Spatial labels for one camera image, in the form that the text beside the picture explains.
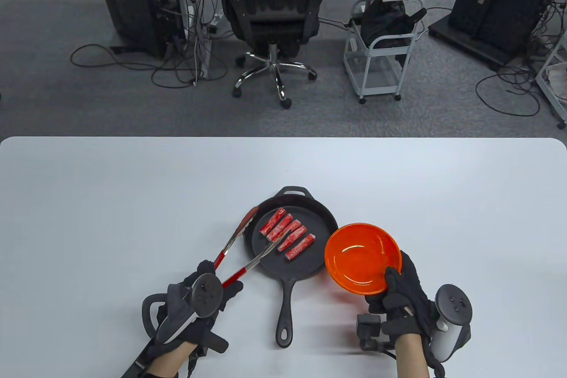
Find person's left hand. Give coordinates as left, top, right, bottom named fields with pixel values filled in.
left=148, top=260, right=244, bottom=354

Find person's right hand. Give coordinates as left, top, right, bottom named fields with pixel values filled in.
left=365, top=252, right=437, bottom=342

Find orange plastic bowl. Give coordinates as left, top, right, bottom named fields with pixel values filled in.
left=324, top=223, right=403, bottom=296

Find red handled kitchen tongs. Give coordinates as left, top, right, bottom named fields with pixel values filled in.
left=214, top=206, right=288, bottom=288

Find red white crab stick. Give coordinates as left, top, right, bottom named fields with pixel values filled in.
left=260, top=208, right=286, bottom=236
left=285, top=234, right=316, bottom=261
left=266, top=213, right=294, bottom=241
left=272, top=219, right=302, bottom=246
left=278, top=225, right=307, bottom=252

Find black cast iron pan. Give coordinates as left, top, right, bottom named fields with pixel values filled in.
left=242, top=186, right=339, bottom=348

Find person's right forearm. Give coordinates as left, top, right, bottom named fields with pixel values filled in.
left=394, top=334, right=432, bottom=378

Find person's left forearm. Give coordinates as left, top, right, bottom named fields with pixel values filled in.
left=144, top=340, right=198, bottom=378

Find grey handheld controller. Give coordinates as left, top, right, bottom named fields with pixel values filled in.
left=432, top=284, right=474, bottom=361
left=142, top=273, right=224, bottom=345

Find black wrist sensor box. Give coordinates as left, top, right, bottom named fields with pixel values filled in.
left=120, top=343, right=155, bottom=378

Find white rolling cart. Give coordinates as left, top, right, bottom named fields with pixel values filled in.
left=343, top=0, right=426, bottom=105

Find white desk leg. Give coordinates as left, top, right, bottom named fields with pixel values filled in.
left=179, top=0, right=211, bottom=82

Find white metal rack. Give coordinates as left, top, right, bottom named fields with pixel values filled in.
left=535, top=32, right=567, bottom=129

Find black bag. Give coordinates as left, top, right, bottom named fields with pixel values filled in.
left=360, top=0, right=428, bottom=48

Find white power strip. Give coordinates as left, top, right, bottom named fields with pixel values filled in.
left=208, top=9, right=225, bottom=35

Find black computer tower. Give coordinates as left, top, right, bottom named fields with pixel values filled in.
left=91, top=0, right=186, bottom=58

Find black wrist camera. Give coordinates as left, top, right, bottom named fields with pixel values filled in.
left=357, top=314, right=390, bottom=352

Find black floor cable tangle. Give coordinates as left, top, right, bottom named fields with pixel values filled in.
left=476, top=66, right=542, bottom=117
left=70, top=43, right=229, bottom=89

